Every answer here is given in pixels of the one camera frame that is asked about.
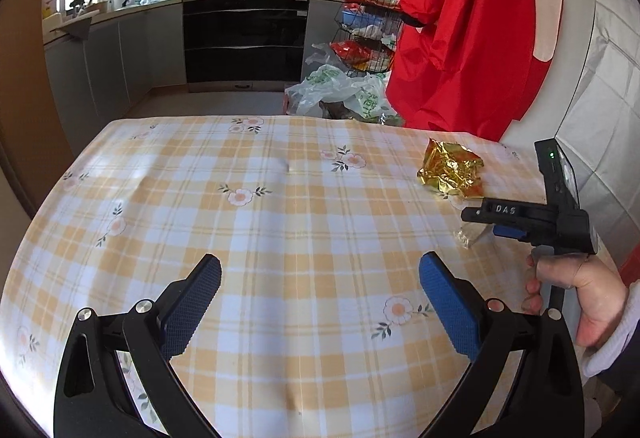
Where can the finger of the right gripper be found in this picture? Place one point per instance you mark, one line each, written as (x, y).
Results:
(509, 232)
(472, 214)

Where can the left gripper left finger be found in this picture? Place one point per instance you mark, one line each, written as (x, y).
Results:
(92, 398)

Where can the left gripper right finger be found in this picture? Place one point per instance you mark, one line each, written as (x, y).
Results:
(545, 398)

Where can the grey kitchen base cabinets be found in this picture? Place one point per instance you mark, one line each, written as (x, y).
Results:
(119, 59)

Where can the person's right hand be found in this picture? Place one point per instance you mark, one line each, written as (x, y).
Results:
(601, 294)

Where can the gold crumpled foil wrapper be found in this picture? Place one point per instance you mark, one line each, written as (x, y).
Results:
(448, 168)

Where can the white green plastic bags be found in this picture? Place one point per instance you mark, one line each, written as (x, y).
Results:
(333, 91)

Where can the yellow plaid floral tablecloth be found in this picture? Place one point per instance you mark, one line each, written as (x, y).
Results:
(320, 327)

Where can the red hanging apron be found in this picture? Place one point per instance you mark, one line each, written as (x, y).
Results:
(472, 66)

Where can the black oven range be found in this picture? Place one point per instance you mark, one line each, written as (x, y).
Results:
(243, 44)

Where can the white wall cover sheet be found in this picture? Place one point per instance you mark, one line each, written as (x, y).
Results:
(600, 133)

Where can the wire storage rack with goods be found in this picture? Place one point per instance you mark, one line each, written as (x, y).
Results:
(367, 34)

